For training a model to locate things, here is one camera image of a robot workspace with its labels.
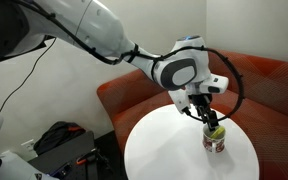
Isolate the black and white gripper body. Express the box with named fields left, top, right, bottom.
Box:
left=168, top=87, right=212, bottom=116

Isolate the yellow highlighter marker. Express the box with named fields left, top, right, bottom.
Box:
left=211, top=126, right=225, bottom=139

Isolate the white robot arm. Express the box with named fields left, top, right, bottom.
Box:
left=0, top=0, right=211, bottom=92

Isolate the red patterned mug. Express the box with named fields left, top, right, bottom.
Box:
left=202, top=125, right=226, bottom=153

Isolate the orange patterned sofa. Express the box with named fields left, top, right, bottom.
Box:
left=97, top=51, right=288, bottom=180

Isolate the black equipment cart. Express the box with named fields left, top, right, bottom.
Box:
left=29, top=131, right=99, bottom=180

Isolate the black bag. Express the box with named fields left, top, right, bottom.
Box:
left=33, top=121, right=86, bottom=156

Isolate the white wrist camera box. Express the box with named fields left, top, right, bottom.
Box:
left=199, top=74, right=229, bottom=94

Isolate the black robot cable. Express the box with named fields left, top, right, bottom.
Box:
left=13, top=0, right=245, bottom=124

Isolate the black clamp orange handle lower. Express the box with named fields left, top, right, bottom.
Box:
left=76, top=148, right=113, bottom=174

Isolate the white wall outlet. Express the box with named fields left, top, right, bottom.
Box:
left=21, top=139, right=36, bottom=158

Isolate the black hanging wall cable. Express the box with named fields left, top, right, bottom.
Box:
left=0, top=37, right=58, bottom=113

